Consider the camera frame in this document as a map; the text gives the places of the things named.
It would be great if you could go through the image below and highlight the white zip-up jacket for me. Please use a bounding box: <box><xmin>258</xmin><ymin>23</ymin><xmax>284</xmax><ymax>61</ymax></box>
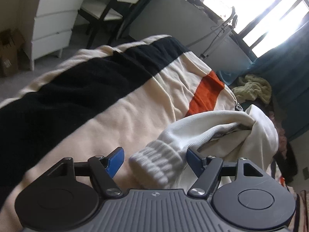
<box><xmin>129</xmin><ymin>105</ymin><xmax>279</xmax><ymax>191</ymax></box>

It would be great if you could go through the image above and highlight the pale yellow knitted garment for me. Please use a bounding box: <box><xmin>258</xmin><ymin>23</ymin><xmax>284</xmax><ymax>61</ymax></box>
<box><xmin>232</xmin><ymin>74</ymin><xmax>272</xmax><ymax>105</ymax></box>

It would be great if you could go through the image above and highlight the striped cream bed blanket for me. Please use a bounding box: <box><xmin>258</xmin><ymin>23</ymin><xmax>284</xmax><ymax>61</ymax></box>
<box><xmin>1</xmin><ymin>35</ymin><xmax>308</xmax><ymax>231</ymax></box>

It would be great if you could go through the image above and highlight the teal window curtain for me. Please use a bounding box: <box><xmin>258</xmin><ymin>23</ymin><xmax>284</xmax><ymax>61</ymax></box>
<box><xmin>217</xmin><ymin>23</ymin><xmax>308</xmax><ymax>140</ymax></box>

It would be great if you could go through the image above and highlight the brown cardboard box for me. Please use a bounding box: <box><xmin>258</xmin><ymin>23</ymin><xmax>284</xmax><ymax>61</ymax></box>
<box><xmin>1</xmin><ymin>29</ymin><xmax>25</xmax><ymax>77</ymax></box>

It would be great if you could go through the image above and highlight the garment steamer stand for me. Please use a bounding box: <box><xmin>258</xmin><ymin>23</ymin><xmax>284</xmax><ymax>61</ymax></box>
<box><xmin>186</xmin><ymin>6</ymin><xmax>238</xmax><ymax>60</ymax></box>

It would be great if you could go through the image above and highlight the white drawer dresser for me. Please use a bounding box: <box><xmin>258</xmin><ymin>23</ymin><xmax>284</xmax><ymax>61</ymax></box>
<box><xmin>18</xmin><ymin>0</ymin><xmax>84</xmax><ymax>71</ymax></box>

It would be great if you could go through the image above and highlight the window with dark frame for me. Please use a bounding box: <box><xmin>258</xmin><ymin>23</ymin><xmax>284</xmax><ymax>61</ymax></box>
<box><xmin>187</xmin><ymin>0</ymin><xmax>308</xmax><ymax>61</ymax></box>

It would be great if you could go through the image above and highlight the white chair dark frame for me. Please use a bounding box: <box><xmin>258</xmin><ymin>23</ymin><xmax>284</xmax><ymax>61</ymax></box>
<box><xmin>78</xmin><ymin>0</ymin><xmax>143</xmax><ymax>49</ymax></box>

